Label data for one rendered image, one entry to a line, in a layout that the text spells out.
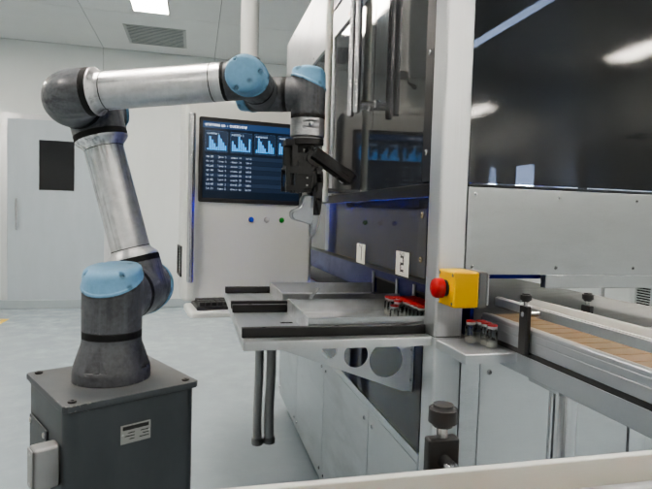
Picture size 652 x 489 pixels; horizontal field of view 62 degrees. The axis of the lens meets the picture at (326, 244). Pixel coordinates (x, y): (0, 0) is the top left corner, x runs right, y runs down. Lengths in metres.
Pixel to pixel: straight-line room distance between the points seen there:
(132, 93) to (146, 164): 5.51
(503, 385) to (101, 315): 0.86
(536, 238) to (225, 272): 1.19
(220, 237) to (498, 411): 1.19
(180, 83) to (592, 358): 0.87
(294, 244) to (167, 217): 4.58
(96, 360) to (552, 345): 0.84
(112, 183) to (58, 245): 5.50
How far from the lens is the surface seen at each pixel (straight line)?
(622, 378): 0.91
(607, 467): 0.45
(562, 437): 1.12
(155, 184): 6.63
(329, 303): 1.42
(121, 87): 1.15
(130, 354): 1.15
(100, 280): 1.13
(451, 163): 1.17
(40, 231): 6.81
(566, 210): 1.31
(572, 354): 0.99
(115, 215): 1.27
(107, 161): 1.29
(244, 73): 1.06
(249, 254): 2.07
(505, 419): 1.32
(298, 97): 1.19
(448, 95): 1.19
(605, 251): 1.39
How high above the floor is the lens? 1.13
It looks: 3 degrees down
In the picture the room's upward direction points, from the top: 2 degrees clockwise
